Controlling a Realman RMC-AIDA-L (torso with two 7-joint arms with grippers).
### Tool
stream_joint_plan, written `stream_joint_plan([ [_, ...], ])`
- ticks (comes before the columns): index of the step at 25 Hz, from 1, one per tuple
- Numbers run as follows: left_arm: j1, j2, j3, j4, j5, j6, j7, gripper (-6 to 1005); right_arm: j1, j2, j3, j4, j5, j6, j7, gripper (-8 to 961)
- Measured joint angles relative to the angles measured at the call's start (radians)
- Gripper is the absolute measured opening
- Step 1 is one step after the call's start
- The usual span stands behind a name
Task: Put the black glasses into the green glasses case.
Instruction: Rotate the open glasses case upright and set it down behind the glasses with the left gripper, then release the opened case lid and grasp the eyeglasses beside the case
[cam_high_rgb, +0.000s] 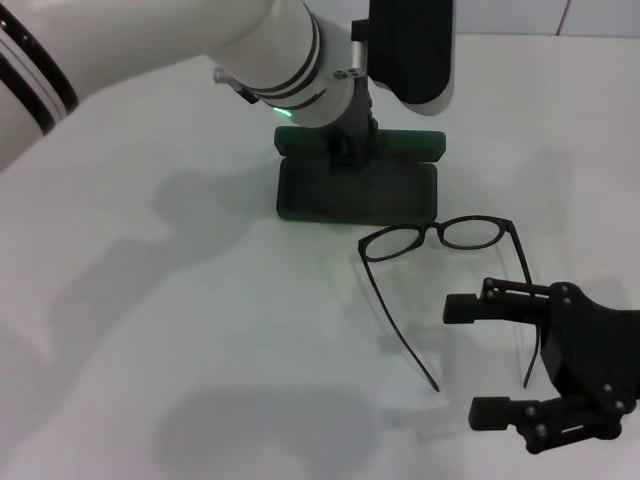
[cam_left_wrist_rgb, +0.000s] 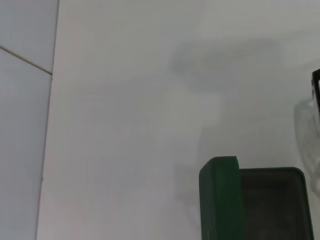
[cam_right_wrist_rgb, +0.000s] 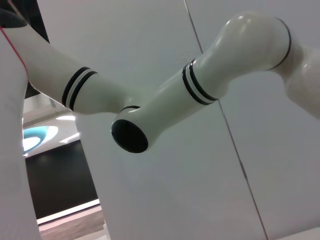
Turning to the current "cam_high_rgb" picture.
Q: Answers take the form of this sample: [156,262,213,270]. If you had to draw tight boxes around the green glasses case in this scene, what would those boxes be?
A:
[273,125,447,224]

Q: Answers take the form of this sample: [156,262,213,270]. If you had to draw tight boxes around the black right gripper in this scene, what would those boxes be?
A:
[442,277,640,455]

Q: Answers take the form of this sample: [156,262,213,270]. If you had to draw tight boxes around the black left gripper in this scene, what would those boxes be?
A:
[328,79,380,174]

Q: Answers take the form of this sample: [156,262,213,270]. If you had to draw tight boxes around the left arm cable with connector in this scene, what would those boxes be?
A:
[212,67,259,104]

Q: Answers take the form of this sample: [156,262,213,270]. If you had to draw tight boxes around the black glasses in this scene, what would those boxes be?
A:
[357,215,544,394]

